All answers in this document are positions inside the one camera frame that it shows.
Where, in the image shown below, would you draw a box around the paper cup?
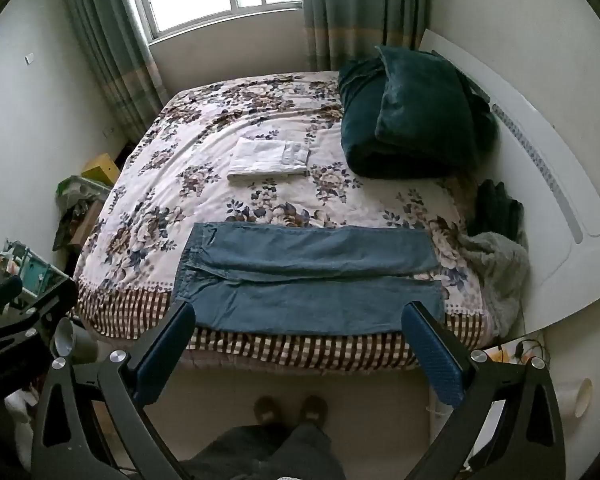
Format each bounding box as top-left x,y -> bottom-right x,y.
52,319 -> 99,364
555,377 -> 594,418

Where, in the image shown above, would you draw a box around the cables with power strip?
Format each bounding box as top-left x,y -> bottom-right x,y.
485,334 -> 550,367

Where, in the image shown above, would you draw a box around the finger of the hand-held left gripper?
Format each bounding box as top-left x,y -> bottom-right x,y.
0,279 -> 79,360

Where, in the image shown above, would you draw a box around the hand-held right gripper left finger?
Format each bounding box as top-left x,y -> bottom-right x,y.
30,301 -> 197,480

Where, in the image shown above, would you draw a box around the green plastic bag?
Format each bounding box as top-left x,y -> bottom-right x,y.
54,175 -> 113,252

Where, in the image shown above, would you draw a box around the teal white box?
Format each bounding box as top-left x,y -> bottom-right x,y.
2,240 -> 65,303

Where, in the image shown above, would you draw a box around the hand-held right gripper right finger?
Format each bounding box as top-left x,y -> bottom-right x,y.
401,301 -> 567,480

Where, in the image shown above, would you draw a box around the dark green pillow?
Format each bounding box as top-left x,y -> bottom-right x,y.
375,45 -> 481,171

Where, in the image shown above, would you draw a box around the black garment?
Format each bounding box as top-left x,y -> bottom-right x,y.
467,178 -> 526,248

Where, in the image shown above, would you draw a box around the green striped curtain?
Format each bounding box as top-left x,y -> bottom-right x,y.
300,0 -> 433,73
55,0 -> 170,146

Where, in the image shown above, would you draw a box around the dark green folded blanket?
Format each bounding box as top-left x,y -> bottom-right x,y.
337,57 -> 498,179

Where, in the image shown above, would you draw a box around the white folded cloth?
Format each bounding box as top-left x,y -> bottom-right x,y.
227,137 -> 312,184

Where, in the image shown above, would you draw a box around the person's brown shoe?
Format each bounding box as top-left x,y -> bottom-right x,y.
254,396 -> 281,427
299,395 -> 330,427

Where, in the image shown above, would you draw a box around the person's legs in dark trousers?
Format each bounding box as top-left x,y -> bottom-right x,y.
180,422 -> 348,480

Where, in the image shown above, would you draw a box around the grey fleece blanket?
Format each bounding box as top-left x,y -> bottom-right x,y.
457,230 -> 531,336

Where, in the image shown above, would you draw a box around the white headboard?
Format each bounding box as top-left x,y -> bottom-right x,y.
417,27 -> 600,331

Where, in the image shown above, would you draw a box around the floral checkered bedspread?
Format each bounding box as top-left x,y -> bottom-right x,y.
72,71 -> 486,373

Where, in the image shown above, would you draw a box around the blue denim pants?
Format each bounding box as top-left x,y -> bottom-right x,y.
172,222 -> 446,336

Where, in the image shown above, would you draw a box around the yellow box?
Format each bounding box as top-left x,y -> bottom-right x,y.
81,152 -> 121,184

